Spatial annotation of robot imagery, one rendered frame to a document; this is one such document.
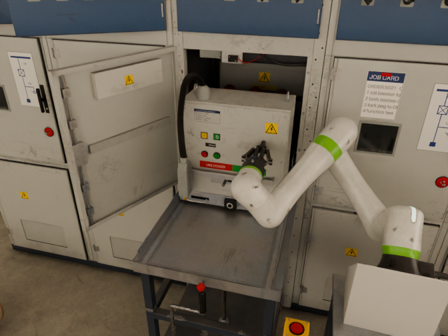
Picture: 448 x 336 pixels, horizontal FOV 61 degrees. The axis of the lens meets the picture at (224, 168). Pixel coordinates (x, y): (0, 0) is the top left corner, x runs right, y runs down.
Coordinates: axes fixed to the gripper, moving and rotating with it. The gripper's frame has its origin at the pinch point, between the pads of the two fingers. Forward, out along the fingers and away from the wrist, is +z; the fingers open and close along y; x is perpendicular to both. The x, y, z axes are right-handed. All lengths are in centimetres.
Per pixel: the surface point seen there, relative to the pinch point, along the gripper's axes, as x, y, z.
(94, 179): -16, -72, -20
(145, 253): -37, -42, -38
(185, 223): -38, -32, -13
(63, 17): 49, -88, 1
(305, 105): 11.8, 15.5, 25.2
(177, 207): -38, -40, -3
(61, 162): -38, -126, 23
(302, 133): -2.8, 15.5, 25.2
